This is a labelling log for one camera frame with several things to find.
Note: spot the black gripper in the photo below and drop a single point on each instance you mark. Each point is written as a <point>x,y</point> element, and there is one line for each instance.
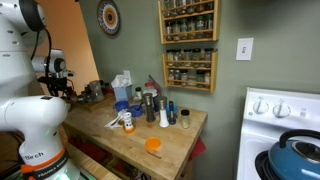
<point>56,82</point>

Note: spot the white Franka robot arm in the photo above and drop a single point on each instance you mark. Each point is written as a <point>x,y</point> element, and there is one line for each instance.
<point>33,116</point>

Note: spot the blue plastic bowl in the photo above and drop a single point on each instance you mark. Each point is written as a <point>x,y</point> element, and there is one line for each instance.
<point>120,106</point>

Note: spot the wooden cutting board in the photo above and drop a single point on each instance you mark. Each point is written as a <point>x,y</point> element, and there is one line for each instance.
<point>91,106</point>

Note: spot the clear glass jar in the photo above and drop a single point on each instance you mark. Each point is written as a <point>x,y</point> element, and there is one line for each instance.
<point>96,90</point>

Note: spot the blue tissue box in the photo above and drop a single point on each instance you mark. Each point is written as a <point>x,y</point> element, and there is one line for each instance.
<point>121,90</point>

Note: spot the orange jar lid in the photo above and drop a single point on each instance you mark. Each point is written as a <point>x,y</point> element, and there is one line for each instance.
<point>129,129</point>

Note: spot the blue measuring cup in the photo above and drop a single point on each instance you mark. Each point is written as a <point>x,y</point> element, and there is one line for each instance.
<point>136,111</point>

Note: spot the wooden table shelf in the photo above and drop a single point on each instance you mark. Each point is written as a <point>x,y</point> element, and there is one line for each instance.
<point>91,165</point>

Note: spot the small white black-lidded jar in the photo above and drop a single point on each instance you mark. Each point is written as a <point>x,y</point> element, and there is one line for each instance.
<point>138,93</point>

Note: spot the white jar red lid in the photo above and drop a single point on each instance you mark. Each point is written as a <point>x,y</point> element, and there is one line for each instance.
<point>150,90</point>

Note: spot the dark metal pepper grinder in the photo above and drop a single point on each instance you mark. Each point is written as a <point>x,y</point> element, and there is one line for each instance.
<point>149,108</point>

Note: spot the orange round lid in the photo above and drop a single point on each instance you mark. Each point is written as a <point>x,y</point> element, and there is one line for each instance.
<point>152,144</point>

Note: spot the white salt grinder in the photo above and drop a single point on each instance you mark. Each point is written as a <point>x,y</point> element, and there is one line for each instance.
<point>163,115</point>

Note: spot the glass spice jar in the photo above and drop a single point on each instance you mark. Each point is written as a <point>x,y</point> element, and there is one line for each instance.
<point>176,27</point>
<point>208,22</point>
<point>200,76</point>
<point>173,7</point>
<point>182,6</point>
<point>191,25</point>
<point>200,4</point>
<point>184,75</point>
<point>207,77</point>
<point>177,75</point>
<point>169,28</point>
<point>190,5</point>
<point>187,54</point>
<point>170,55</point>
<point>208,54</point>
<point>209,3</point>
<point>177,55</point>
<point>200,23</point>
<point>166,8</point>
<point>196,54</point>
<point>171,75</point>
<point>183,26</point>

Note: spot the dark blue bottle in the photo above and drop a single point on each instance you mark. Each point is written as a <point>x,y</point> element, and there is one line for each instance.
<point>171,113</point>

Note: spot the black lidded spice jar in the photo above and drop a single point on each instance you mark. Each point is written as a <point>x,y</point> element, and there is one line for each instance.
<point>185,119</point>

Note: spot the short wooden spice rack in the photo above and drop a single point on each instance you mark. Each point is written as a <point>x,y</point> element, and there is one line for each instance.
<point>190,87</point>

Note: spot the tall wooden spice rack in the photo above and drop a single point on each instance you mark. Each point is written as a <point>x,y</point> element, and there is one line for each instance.
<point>188,40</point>

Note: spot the red cloth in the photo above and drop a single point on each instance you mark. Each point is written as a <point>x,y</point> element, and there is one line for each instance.
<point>198,148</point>

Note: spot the white stove knob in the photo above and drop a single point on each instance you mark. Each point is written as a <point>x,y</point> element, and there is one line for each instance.
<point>260,106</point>
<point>281,109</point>

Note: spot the white stove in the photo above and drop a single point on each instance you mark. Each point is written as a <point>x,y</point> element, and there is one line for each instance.
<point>266,133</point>

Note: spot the black stove burner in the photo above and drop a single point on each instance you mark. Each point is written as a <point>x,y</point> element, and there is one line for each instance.
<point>262,165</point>

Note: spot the white wall outlet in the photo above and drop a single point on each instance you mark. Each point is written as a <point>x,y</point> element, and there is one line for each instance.
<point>127,75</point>

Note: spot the patterned decorative wall plate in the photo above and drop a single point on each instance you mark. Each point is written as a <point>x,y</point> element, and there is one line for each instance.
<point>108,16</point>

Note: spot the white light switch plate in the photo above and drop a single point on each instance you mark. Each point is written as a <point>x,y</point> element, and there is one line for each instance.
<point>244,48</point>

